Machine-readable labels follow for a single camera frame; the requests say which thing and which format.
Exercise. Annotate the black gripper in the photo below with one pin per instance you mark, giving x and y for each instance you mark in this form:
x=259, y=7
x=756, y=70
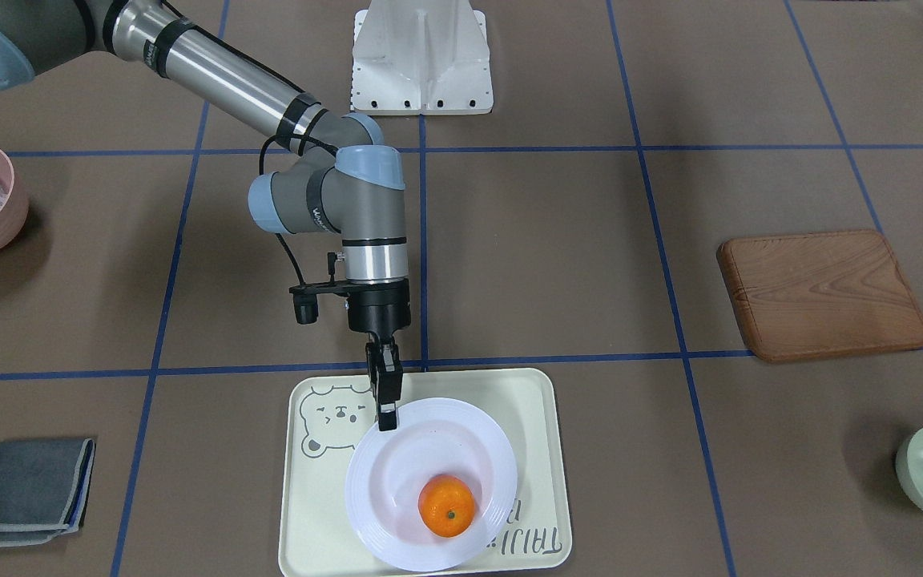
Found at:
x=380, y=308

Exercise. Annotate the white round plate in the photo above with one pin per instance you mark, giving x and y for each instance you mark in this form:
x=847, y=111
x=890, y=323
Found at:
x=389, y=469

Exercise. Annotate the orange fruit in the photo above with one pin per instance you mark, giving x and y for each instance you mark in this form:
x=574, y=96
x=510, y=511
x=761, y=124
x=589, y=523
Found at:
x=447, y=506

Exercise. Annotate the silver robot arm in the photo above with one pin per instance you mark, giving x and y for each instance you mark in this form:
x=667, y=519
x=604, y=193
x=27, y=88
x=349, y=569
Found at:
x=346, y=181

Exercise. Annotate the cream bear tray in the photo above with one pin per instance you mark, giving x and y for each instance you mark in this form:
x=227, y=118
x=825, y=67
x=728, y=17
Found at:
x=328, y=417

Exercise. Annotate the folded grey cloth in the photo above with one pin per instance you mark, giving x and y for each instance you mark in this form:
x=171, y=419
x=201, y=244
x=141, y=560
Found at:
x=44, y=488

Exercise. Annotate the brown wooden cutting board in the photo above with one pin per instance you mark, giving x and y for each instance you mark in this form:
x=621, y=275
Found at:
x=820, y=295

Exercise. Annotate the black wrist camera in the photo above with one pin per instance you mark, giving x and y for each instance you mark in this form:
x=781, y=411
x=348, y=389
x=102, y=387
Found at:
x=305, y=298

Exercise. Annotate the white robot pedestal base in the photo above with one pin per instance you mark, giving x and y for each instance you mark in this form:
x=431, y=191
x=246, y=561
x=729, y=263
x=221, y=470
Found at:
x=421, y=58

